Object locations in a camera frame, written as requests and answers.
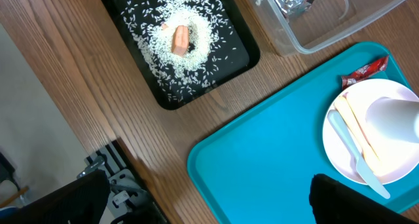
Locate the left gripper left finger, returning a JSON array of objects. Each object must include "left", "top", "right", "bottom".
[{"left": 1, "top": 170, "right": 110, "bottom": 224}]

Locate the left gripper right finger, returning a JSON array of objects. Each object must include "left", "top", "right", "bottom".
[{"left": 309, "top": 174, "right": 415, "bottom": 224}]

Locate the white paper cup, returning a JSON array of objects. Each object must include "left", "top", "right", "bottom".
[{"left": 365, "top": 98, "right": 418, "bottom": 143}]

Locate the red sauce packet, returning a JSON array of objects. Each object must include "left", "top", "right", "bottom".
[{"left": 341, "top": 56, "right": 389, "bottom": 90}]

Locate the orange food cube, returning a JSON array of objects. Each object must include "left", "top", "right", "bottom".
[{"left": 172, "top": 26, "right": 189, "bottom": 56}]

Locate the white rice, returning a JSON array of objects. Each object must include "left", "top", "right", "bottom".
[{"left": 115, "top": 0, "right": 236, "bottom": 103}]

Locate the light grey plastic knife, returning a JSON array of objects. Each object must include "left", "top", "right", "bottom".
[{"left": 327, "top": 110, "right": 390, "bottom": 199}]

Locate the pink round plate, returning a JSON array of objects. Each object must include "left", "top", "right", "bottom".
[{"left": 322, "top": 79, "right": 418, "bottom": 185}]

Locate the teal plastic tray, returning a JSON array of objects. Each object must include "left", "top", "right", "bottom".
[{"left": 187, "top": 42, "right": 418, "bottom": 223}]

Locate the yellow plastic fork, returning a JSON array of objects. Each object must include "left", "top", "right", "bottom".
[{"left": 334, "top": 96, "right": 382, "bottom": 175}]

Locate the clear plastic bin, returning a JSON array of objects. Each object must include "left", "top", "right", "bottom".
[{"left": 248, "top": 0, "right": 405, "bottom": 56}]

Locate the black plastic tray bin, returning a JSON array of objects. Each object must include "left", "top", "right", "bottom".
[{"left": 101, "top": 0, "right": 260, "bottom": 110}]

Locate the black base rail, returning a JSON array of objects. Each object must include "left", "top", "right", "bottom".
[{"left": 77, "top": 140, "right": 170, "bottom": 224}]

